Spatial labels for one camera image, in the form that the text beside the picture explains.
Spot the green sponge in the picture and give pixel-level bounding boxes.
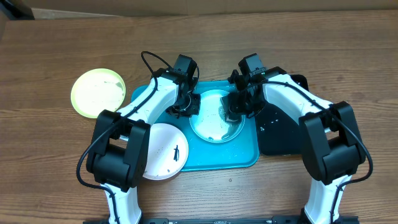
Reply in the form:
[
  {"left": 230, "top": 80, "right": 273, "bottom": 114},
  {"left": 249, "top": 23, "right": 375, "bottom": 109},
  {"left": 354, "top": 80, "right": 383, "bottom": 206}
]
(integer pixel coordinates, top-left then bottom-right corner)
[{"left": 225, "top": 108, "right": 241, "bottom": 123}]

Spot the light blue plate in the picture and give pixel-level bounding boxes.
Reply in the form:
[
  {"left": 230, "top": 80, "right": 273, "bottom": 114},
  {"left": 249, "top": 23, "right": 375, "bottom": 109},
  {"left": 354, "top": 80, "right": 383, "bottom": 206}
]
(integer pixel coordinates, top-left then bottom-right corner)
[{"left": 189, "top": 90, "right": 245, "bottom": 143}]

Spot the pink white plate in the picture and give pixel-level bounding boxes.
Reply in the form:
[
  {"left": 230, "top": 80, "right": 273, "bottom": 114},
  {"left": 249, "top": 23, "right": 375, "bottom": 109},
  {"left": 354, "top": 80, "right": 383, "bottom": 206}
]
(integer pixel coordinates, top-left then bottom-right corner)
[{"left": 143, "top": 123, "right": 189, "bottom": 180}]

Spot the yellow plate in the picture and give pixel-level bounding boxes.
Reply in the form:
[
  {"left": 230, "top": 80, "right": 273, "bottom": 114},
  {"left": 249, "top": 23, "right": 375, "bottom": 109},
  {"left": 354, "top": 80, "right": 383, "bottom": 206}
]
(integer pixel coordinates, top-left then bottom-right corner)
[{"left": 70, "top": 68, "right": 126, "bottom": 118}]

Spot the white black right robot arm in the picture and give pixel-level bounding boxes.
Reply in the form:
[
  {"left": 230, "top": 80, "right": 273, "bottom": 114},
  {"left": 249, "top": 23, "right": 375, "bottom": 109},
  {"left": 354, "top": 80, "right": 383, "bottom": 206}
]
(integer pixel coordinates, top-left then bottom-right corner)
[{"left": 222, "top": 65, "right": 373, "bottom": 223}]

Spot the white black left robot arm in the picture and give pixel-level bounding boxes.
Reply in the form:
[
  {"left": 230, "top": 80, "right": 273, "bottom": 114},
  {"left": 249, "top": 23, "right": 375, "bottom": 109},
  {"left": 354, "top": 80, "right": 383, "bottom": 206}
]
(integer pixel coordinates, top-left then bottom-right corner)
[{"left": 77, "top": 67, "right": 200, "bottom": 223}]

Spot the black rectangular tray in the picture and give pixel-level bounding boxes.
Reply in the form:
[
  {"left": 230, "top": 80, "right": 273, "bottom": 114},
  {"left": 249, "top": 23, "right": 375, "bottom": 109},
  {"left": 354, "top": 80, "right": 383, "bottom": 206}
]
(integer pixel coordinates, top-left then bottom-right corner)
[{"left": 255, "top": 75, "right": 311, "bottom": 156}]

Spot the teal plastic tray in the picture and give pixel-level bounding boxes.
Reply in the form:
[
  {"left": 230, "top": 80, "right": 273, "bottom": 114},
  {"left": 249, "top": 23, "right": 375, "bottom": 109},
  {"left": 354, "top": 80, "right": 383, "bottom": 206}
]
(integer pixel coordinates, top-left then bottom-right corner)
[{"left": 131, "top": 80, "right": 259, "bottom": 172}]

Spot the brown cardboard backdrop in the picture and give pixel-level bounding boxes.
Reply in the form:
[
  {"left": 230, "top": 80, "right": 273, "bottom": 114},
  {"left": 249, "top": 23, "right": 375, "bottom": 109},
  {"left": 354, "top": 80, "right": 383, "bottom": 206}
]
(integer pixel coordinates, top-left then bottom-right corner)
[{"left": 23, "top": 0, "right": 397, "bottom": 16}]

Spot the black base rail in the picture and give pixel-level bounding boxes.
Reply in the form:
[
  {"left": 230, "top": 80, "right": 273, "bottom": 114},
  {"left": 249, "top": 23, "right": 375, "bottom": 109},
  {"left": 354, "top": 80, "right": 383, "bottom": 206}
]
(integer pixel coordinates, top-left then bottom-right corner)
[{"left": 83, "top": 215, "right": 360, "bottom": 224}]

